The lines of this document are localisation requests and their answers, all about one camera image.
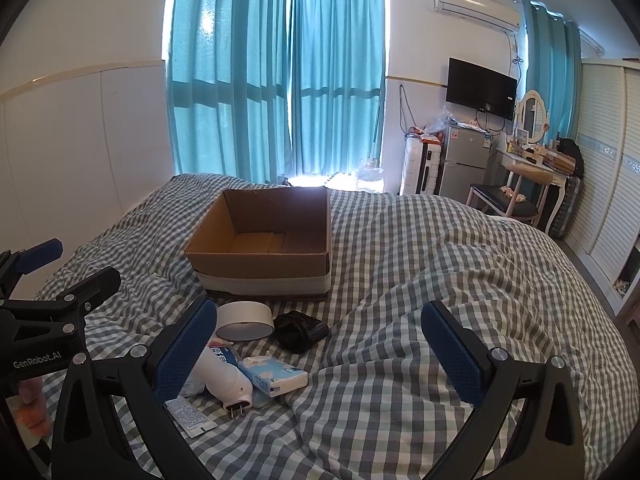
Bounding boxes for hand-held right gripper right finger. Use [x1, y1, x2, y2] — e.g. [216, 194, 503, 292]
[420, 301, 588, 480]

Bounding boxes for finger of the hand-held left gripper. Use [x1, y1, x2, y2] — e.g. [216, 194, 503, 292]
[0, 266, 122, 342]
[0, 239, 64, 302]

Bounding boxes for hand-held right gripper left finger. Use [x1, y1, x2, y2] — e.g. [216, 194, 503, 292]
[50, 297, 219, 480]

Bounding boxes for pale grey cloth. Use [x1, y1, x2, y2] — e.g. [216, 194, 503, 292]
[179, 367, 207, 398]

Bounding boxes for white plug-in device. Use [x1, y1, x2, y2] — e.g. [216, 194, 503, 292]
[196, 342, 254, 419]

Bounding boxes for white squeeze tube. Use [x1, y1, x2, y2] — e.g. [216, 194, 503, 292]
[164, 396, 219, 437]

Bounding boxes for white round container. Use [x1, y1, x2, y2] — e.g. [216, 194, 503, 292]
[215, 301, 275, 343]

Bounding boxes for blue white tissue pack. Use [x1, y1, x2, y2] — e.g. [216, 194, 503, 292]
[237, 354, 310, 399]

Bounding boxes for cardboard box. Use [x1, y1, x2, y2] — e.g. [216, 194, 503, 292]
[185, 187, 332, 304]

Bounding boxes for person's left hand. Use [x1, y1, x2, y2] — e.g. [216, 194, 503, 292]
[17, 377, 52, 434]

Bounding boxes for grey checked blanket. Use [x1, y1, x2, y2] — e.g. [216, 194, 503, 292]
[37, 172, 615, 480]

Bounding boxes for wooden chair dark seat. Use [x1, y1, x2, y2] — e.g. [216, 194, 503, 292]
[465, 182, 542, 227]

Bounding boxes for dark ribbed suitcase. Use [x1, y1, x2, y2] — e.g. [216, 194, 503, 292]
[549, 174, 584, 239]

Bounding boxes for white ribbed suitcase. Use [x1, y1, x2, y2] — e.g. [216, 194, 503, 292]
[401, 135, 444, 196]

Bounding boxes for silver small fridge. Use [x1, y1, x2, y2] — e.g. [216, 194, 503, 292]
[439, 122, 497, 196]

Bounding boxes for clear water jug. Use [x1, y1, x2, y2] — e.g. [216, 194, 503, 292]
[354, 157, 386, 194]

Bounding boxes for white dressing table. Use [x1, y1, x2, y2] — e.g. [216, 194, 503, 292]
[497, 146, 572, 234]

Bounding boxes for orange snack packets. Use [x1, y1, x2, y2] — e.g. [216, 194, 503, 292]
[407, 127, 444, 146]

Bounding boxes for brown flat box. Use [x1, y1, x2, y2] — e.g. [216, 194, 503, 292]
[542, 152, 576, 174]

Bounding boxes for black bag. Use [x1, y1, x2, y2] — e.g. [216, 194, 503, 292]
[555, 137, 585, 179]

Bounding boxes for wide teal curtain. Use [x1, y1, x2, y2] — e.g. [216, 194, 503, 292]
[166, 0, 294, 184]

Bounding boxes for white louvred wardrobe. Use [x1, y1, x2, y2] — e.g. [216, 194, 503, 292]
[562, 57, 640, 312]

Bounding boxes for white oval mirror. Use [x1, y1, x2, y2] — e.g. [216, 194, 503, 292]
[514, 89, 549, 145]

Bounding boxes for teal curtain by wardrobe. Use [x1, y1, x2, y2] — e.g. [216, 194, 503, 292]
[516, 0, 584, 147]

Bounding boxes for narrow teal curtain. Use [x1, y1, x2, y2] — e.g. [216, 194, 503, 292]
[291, 0, 387, 182]

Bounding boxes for white air conditioner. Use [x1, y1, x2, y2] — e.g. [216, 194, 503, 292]
[432, 0, 524, 33]

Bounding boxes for dark wall cable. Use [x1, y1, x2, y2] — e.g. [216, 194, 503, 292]
[398, 84, 411, 138]

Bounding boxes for black wall television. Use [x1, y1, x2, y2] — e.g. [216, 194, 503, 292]
[445, 57, 519, 121]

